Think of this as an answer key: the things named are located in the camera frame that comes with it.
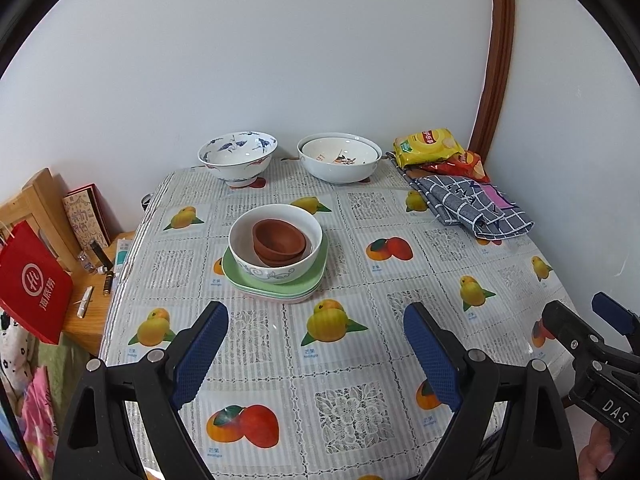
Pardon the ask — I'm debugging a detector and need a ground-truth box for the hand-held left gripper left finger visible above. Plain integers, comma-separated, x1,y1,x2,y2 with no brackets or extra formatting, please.
52,301,230,480

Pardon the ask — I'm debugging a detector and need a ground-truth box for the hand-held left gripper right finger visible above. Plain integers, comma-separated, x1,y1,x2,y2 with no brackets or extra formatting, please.
403,301,575,480

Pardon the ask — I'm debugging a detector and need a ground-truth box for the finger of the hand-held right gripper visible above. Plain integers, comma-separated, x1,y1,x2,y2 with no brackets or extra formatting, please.
591,291,640,357
541,299,607,362

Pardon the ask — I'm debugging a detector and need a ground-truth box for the light green plate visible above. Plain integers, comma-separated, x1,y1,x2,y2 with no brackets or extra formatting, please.
221,232,330,297

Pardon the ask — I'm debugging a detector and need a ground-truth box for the white bowl with grey pattern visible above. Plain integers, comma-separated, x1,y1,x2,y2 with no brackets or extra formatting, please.
229,204,323,282

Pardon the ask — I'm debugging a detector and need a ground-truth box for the small brown bowl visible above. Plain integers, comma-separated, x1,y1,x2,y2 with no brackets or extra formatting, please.
252,218,307,258
255,240,313,267

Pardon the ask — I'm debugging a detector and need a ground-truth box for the person's right hand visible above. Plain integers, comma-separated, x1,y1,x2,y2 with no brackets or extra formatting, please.
577,421,623,480

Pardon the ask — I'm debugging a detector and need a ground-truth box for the wooden side table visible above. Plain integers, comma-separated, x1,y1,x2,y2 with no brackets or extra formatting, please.
60,230,137,356

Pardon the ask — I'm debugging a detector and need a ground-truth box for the fruit printed tablecloth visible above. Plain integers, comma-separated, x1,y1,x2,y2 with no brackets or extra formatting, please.
99,157,581,480

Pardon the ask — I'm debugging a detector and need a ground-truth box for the green blanket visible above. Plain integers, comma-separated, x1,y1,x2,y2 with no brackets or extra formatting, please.
37,335,101,376

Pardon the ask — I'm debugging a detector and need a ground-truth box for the grey checked cloth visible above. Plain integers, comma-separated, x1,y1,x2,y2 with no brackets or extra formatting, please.
385,152,535,241

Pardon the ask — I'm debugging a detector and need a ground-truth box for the pink printed cloth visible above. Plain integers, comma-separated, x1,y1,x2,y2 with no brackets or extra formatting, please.
20,365,61,480

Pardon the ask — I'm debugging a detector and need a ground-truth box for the patterned book with red cover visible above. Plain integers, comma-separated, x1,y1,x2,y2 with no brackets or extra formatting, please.
61,184,113,251

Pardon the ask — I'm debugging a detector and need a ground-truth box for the red paper bag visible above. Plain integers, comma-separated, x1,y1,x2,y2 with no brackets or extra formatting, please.
0,220,75,346

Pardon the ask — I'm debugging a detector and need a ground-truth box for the red chip bag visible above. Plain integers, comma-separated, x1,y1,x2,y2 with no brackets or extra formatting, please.
420,150,491,183

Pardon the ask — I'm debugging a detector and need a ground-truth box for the white floral cloth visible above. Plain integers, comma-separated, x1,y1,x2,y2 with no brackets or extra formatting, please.
0,310,38,396

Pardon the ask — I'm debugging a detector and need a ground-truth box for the blue patterned white bowl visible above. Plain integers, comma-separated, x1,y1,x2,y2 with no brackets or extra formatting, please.
197,131,278,188

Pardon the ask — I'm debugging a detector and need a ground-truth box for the large white bowl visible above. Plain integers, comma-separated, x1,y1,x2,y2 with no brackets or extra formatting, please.
297,133,382,184

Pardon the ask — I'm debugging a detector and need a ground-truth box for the yellow chip bag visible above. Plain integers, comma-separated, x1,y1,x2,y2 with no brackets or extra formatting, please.
392,128,466,168

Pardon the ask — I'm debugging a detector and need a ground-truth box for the white bowl with orange print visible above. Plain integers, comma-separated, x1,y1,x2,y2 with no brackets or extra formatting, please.
302,137,377,166

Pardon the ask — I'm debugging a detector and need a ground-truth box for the brown wooden door frame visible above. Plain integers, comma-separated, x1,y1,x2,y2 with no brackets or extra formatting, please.
467,0,517,158

